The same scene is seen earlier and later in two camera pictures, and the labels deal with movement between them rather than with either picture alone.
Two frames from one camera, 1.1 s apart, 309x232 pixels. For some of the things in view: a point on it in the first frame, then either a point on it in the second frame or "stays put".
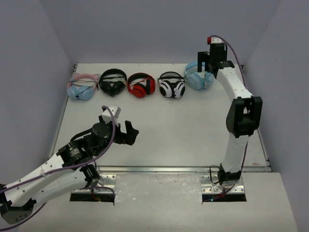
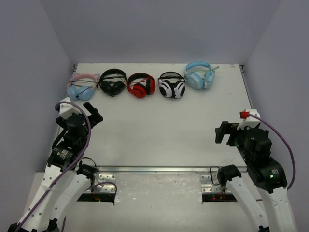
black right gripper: (203, 57) -> (227, 128)
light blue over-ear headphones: (196, 79) stays put
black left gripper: (119, 136) -> (94, 115)
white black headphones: (172, 84) stays put
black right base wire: (210, 173) stays put
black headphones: (112, 81) stays put
